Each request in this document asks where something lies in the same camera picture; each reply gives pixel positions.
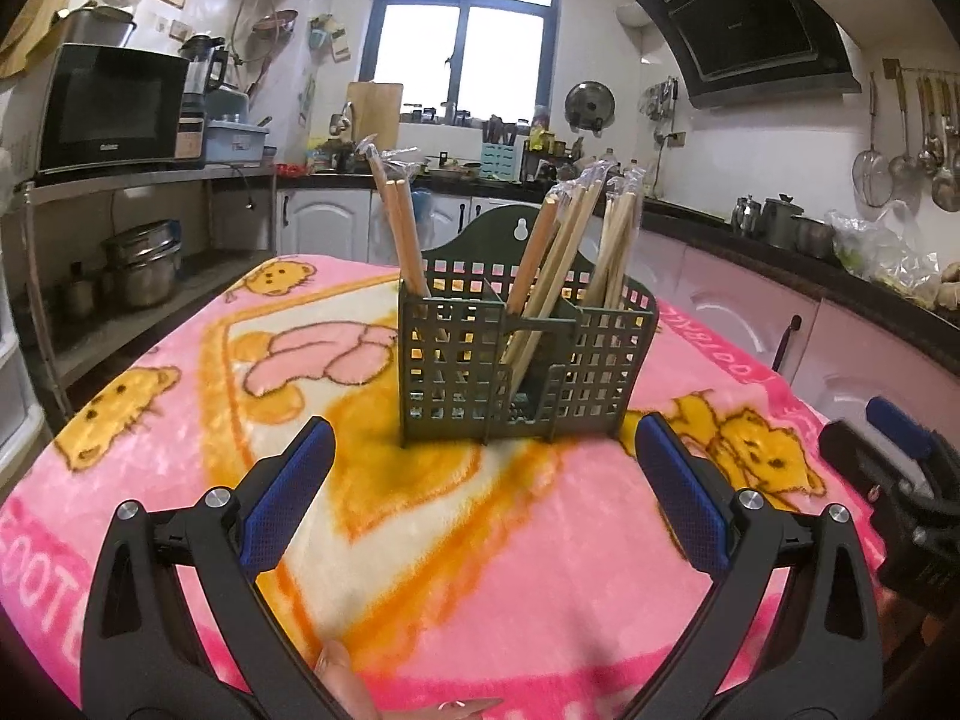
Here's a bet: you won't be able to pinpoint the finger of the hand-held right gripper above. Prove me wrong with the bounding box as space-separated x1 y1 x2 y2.
865 397 938 464
819 420 912 518

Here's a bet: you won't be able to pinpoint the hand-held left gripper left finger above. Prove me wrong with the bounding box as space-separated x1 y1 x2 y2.
81 418 353 720

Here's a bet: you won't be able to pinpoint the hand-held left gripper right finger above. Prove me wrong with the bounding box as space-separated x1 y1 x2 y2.
634 412 886 720

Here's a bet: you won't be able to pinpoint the dark green utensil holder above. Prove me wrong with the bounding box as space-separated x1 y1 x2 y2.
396 204 659 447

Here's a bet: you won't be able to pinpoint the bunch of chopsticks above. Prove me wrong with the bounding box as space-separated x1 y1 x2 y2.
356 136 646 398

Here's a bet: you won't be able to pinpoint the hanging kitchen utensils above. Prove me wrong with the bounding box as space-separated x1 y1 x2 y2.
641 77 681 126

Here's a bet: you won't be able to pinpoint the person's left hand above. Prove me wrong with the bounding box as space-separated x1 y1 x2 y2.
313 640 503 720

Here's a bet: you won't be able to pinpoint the printed pink blanket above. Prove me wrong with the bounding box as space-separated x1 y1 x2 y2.
0 253 893 720

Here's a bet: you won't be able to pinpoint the clear plastic bag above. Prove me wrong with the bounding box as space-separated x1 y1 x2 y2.
827 200 942 295

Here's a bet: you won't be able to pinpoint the steel ladle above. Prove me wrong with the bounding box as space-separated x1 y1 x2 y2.
932 82 960 212
889 75 920 181

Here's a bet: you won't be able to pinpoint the white kitchen cabinets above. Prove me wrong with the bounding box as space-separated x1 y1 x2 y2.
276 186 960 466

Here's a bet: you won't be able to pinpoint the black kitchen countertop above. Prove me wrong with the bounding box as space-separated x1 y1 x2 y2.
276 165 960 361

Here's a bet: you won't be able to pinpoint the stacked steel pots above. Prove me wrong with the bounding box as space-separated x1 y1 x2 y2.
100 219 183 310

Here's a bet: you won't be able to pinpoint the white plastic drawer unit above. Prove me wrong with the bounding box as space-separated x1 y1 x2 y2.
0 270 47 481

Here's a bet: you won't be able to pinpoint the metal shelf rack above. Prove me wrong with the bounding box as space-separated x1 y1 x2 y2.
0 161 280 421

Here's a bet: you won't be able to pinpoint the blue-grey dish rack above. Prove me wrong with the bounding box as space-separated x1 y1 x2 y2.
204 94 271 164

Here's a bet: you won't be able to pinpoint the wooden cutting board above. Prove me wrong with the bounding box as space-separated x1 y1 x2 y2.
346 81 404 155

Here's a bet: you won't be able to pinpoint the turquoise knife block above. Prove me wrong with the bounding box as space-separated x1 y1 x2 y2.
480 116 520 182

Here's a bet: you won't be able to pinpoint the black microwave oven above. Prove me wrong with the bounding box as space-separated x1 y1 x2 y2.
36 43 191 173

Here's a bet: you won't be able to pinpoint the black blender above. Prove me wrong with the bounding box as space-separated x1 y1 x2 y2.
178 34 230 164

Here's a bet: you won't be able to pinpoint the black range hood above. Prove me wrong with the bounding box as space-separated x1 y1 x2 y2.
636 0 862 110

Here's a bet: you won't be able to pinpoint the dark framed window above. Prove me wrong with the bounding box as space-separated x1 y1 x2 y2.
358 0 565 125

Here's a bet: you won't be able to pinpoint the steel pot with lid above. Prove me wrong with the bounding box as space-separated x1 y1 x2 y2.
56 6 138 48

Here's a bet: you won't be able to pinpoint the round bamboo tray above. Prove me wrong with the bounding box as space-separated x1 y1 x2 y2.
0 0 76 80

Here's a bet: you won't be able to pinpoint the steel wire strainer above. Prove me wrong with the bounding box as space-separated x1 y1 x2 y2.
853 73 890 207

